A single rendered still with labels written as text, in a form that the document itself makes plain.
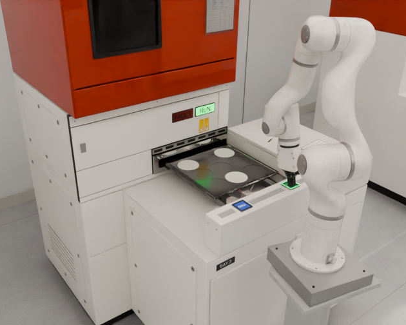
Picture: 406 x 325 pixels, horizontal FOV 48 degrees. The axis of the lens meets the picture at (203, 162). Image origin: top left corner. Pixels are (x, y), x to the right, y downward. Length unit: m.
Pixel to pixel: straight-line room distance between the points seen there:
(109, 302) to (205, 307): 0.75
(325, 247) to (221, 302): 0.50
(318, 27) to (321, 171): 0.42
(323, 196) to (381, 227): 2.04
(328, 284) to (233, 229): 0.38
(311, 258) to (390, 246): 1.76
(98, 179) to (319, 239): 0.97
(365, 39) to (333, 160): 0.37
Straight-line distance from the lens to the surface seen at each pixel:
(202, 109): 2.20
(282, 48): 4.72
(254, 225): 1.75
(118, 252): 2.29
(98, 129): 1.93
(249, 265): 1.86
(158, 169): 2.15
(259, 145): 2.19
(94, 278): 2.31
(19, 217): 3.55
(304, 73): 1.65
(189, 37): 1.99
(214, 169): 2.09
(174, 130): 2.14
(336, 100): 1.44
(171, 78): 1.98
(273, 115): 1.68
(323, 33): 1.41
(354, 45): 1.47
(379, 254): 3.25
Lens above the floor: 1.91
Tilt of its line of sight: 28 degrees down
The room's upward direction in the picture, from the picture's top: 1 degrees clockwise
